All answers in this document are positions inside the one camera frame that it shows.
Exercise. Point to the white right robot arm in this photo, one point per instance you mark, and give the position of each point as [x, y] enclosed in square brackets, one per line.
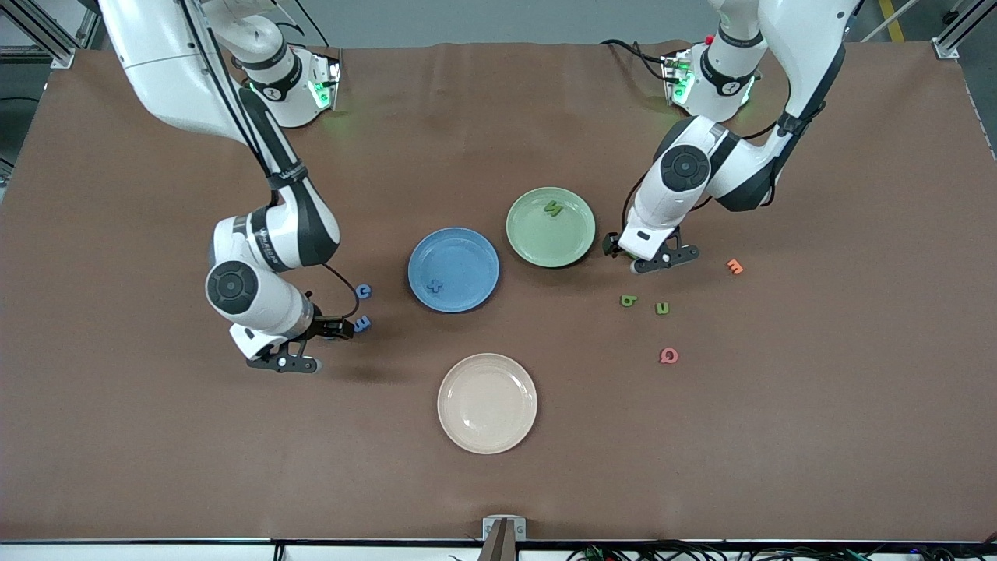
[167, 70]

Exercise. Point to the aluminium frame post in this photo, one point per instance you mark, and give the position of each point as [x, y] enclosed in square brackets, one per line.
[62, 58]
[945, 48]

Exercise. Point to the orange letter E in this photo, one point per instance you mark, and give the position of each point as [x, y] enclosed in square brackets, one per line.
[734, 267]

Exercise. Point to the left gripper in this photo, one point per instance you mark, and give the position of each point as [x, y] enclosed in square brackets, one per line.
[612, 245]

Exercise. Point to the pink letter Q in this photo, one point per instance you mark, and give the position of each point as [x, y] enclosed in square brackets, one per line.
[663, 355]

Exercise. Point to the brown table mat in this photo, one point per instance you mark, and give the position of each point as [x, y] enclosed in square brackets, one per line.
[156, 428]

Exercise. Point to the blue plate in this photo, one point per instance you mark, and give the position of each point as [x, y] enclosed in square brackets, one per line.
[467, 257]

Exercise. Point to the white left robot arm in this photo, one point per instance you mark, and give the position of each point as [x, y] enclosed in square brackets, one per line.
[806, 39]

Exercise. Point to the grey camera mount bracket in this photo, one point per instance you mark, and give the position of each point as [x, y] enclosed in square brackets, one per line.
[504, 538]

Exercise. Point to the blue letter E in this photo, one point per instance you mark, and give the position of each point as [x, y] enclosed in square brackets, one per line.
[364, 323]

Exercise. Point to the green letter N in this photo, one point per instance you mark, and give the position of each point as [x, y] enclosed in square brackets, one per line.
[553, 208]

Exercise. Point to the beige plate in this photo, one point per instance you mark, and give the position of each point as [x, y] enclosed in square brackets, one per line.
[487, 403]

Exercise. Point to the green plate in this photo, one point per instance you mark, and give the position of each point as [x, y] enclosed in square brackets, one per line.
[551, 238]

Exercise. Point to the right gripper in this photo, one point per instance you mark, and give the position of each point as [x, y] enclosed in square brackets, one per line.
[330, 326]

